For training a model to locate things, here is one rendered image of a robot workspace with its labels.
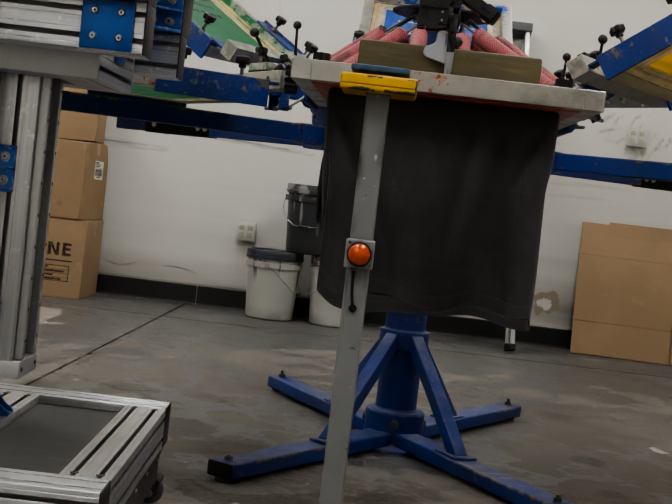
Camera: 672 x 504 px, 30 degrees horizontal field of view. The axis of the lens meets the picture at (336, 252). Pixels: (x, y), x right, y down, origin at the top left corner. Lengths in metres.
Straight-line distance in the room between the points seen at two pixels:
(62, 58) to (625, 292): 5.16
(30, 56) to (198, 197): 4.90
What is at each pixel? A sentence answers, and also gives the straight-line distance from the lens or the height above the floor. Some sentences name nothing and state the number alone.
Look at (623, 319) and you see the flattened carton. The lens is 7.08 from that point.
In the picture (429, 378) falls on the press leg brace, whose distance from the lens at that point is 3.66.
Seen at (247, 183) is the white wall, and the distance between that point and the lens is 7.12.
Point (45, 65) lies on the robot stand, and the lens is 2.30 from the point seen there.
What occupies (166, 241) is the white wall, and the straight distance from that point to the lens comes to 7.20.
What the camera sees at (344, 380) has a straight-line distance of 2.18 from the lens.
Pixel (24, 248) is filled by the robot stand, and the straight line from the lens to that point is 2.43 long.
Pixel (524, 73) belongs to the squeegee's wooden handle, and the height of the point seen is 1.02.
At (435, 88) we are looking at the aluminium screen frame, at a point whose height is 0.96.
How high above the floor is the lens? 0.76
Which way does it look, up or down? 3 degrees down
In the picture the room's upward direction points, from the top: 7 degrees clockwise
